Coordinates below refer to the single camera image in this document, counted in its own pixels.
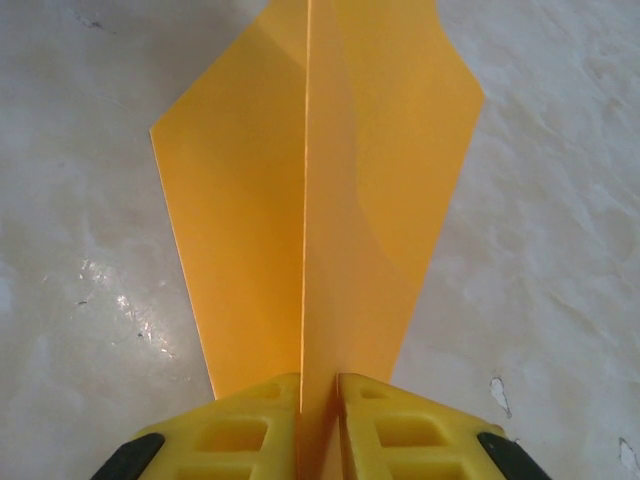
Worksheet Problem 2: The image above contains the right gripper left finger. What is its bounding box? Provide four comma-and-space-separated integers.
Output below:
102, 372, 303, 480

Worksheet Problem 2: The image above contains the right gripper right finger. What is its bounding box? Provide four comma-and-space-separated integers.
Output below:
335, 372, 544, 480

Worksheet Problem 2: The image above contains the orange cloth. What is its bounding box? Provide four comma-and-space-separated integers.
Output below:
148, 0, 485, 480

